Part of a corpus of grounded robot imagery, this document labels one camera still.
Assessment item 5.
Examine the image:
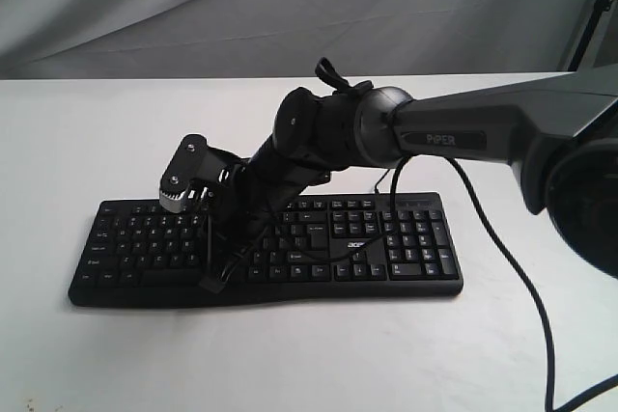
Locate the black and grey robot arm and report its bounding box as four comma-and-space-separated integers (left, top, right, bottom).
201, 62, 617, 293

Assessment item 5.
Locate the black tripod stand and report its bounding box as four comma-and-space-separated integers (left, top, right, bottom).
558, 0, 615, 71

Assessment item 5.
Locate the grey backdrop cloth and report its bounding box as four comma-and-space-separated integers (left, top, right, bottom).
1, 0, 595, 79

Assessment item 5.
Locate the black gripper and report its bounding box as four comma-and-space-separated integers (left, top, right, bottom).
198, 146, 331, 293

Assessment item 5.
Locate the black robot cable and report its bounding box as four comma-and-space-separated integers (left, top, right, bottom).
250, 151, 618, 412

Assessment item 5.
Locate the black acer keyboard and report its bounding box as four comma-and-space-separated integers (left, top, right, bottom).
68, 193, 464, 309

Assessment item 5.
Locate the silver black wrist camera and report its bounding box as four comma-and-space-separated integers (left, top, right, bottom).
159, 134, 242, 214

